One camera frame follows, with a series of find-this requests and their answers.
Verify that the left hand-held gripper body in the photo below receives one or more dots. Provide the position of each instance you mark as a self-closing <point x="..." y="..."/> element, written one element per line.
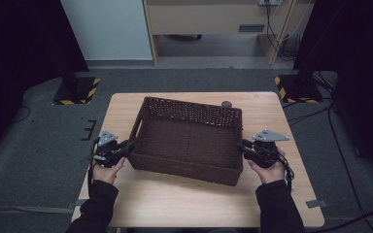
<point x="108" y="155"/>

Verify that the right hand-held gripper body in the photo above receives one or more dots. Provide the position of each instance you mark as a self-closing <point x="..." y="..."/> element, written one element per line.
<point x="265" y="153"/>

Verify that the brown wicker basket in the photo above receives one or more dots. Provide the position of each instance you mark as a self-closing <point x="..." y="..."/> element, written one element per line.
<point x="187" y="142"/>

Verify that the person's left hand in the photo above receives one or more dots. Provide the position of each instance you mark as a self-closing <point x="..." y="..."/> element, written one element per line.
<point x="107" y="176"/>

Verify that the person's right hand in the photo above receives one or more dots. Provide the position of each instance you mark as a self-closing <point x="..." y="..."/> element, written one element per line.
<point x="272" y="174"/>

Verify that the dark round table grommet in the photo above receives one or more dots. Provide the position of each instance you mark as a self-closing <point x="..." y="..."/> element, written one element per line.
<point x="226" y="103"/>

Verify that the striped black stand base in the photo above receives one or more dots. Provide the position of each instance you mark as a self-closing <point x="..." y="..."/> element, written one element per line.
<point x="76" y="92"/>
<point x="299" y="89"/>

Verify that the grey vent label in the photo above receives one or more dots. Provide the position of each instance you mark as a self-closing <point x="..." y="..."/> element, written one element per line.
<point x="251" y="28"/>

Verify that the white panel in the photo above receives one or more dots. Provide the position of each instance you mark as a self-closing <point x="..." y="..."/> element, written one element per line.
<point x="107" y="29"/>

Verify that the black curtain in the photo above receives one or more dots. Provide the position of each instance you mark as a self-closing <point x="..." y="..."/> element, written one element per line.
<point x="19" y="48"/>
<point x="362" y="64"/>

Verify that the white power strip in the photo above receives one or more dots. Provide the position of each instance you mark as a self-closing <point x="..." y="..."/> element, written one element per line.
<point x="268" y="2"/>

